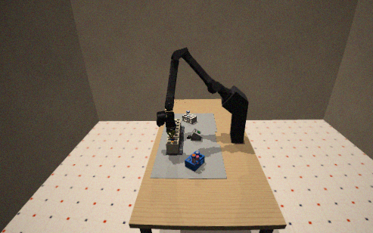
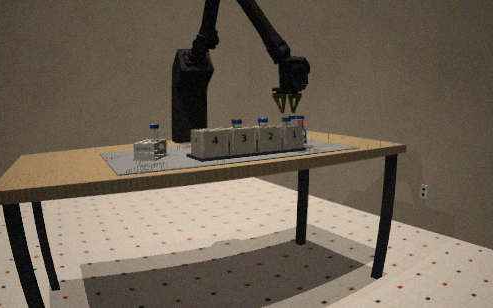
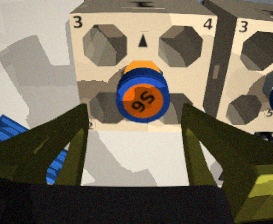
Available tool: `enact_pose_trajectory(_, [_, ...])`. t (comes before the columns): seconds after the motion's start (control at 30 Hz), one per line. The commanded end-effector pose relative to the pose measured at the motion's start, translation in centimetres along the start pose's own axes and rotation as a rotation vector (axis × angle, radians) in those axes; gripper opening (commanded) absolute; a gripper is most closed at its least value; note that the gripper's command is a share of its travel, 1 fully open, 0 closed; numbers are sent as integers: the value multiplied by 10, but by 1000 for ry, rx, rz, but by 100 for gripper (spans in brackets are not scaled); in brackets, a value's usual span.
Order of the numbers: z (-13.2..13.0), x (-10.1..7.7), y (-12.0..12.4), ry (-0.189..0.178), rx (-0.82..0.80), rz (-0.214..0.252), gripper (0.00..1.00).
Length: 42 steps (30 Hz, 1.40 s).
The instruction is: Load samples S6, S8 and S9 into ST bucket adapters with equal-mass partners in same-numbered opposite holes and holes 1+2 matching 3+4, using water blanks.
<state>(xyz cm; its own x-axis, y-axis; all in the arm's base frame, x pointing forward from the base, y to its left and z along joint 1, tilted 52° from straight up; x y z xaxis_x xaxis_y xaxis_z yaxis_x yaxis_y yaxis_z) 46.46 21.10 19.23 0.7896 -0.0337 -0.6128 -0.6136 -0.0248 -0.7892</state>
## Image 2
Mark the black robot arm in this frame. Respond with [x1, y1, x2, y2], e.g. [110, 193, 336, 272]
[182, 0, 310, 90]

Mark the grey flat mat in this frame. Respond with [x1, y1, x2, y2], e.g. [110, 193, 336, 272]
[99, 143, 359, 176]

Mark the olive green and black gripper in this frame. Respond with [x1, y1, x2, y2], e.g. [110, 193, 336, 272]
[272, 88, 302, 113]

